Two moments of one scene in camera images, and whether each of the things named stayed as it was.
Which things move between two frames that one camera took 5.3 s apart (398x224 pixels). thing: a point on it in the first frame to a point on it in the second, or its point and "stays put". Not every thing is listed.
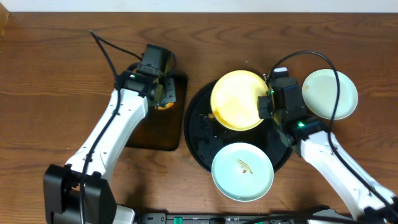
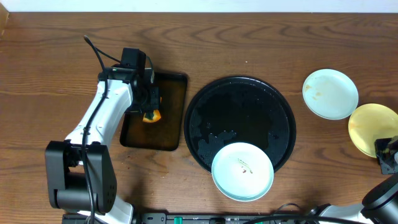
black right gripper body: (276, 112) to (386, 160)
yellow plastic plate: (234, 99) to (371, 122)
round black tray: (205, 135) stays put
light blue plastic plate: (242, 172) stays put
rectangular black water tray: (163, 130) stays put
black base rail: (185, 218) stays put
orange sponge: (168, 105) to (156, 117)
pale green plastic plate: (319, 93) stays put
